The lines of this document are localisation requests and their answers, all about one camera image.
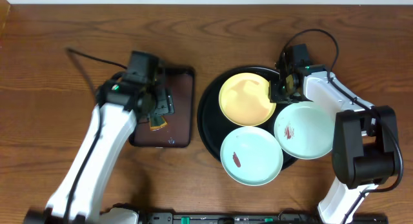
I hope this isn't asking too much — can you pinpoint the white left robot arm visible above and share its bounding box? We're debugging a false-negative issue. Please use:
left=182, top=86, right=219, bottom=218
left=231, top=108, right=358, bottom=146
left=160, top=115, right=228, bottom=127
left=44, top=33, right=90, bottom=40
left=23, top=70, right=174, bottom=223

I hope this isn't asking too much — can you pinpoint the rectangular black water tray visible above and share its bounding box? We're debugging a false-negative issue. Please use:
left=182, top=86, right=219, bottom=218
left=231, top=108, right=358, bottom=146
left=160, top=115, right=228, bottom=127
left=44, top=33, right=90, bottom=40
left=128, top=67, right=195, bottom=148

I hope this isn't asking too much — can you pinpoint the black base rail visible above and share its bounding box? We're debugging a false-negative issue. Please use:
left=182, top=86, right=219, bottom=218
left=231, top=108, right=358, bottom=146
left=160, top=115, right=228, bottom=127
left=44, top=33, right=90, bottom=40
left=99, top=203, right=390, bottom=224

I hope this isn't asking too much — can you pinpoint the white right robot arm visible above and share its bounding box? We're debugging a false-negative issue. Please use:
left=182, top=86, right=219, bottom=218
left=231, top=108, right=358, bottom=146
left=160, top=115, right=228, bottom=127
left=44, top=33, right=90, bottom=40
left=269, top=65, right=403, bottom=223

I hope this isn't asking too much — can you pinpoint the green and orange sponge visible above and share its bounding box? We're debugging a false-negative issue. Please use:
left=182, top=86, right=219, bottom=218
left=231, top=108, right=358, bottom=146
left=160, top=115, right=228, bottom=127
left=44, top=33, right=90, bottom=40
left=149, top=116, right=168, bottom=131

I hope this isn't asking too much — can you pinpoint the mint green plate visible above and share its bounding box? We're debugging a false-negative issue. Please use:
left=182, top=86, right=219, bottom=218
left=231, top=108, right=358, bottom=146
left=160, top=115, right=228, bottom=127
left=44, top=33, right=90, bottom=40
left=220, top=127, right=283, bottom=187
left=274, top=101, right=334, bottom=159

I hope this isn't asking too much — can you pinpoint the yellow plate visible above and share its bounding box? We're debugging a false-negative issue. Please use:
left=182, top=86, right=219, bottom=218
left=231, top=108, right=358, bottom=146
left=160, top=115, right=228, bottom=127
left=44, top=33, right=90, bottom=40
left=218, top=72, right=276, bottom=126

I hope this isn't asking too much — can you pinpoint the mint green plate front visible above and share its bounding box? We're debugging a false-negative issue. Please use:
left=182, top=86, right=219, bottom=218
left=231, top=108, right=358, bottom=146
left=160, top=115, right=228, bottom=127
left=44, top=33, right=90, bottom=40
left=220, top=127, right=283, bottom=187

